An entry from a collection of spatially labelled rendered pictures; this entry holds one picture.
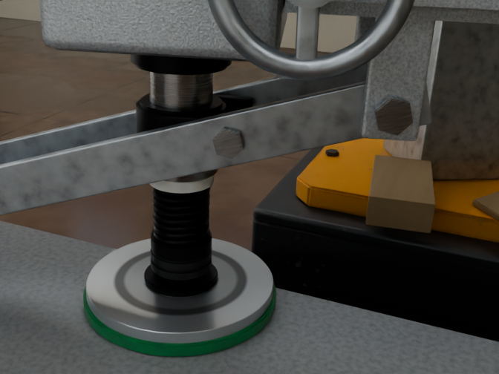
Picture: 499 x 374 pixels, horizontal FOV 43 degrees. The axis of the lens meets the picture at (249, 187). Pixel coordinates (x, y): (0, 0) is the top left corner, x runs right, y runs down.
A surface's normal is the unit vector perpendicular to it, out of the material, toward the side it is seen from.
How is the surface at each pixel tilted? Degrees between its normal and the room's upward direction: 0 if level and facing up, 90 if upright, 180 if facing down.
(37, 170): 90
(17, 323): 0
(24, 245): 0
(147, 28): 90
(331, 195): 90
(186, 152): 90
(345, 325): 0
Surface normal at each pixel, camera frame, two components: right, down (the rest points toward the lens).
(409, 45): -0.09, 0.38
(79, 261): 0.04, -0.92
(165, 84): -0.37, 0.34
